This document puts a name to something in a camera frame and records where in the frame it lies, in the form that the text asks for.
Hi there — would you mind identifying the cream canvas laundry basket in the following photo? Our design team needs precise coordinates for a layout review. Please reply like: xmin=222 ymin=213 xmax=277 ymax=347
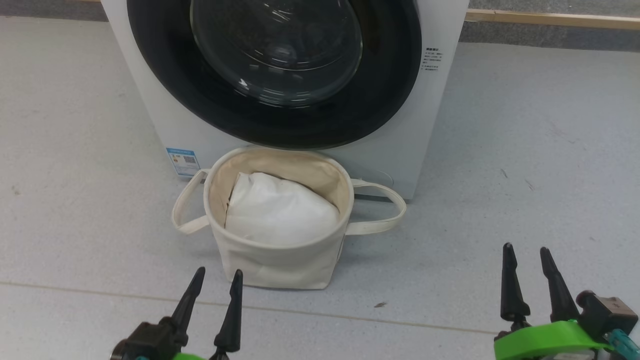
xmin=171 ymin=146 xmax=407 ymax=291

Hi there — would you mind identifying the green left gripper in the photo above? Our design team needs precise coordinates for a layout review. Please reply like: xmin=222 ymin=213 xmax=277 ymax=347
xmin=171 ymin=266 xmax=244 ymax=360

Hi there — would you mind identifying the teal right camera plug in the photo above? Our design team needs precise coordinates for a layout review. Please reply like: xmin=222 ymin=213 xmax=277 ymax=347
xmin=607 ymin=330 xmax=640 ymax=360

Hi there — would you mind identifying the blue energy label sticker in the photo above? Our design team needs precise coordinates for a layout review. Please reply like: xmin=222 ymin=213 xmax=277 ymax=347
xmin=166 ymin=147 xmax=202 ymax=177

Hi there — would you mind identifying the white cloth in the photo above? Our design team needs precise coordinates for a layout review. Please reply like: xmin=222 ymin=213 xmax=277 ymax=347
xmin=225 ymin=172 xmax=341 ymax=247

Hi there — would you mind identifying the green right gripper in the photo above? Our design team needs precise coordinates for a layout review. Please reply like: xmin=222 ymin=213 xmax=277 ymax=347
xmin=493 ymin=242 xmax=614 ymax=360

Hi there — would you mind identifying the wooden baseboard strip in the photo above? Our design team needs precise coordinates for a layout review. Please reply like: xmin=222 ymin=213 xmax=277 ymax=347
xmin=465 ymin=9 xmax=640 ymax=31

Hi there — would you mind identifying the white text label sticker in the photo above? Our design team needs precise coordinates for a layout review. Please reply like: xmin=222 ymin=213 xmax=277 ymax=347
xmin=421 ymin=47 xmax=442 ymax=72

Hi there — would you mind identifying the white front-load washing machine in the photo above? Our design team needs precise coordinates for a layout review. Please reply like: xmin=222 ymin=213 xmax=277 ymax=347
xmin=100 ymin=0 xmax=471 ymax=203

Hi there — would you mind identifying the black round glass washer door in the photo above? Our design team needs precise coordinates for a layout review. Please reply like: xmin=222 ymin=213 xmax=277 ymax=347
xmin=126 ymin=0 xmax=422 ymax=150

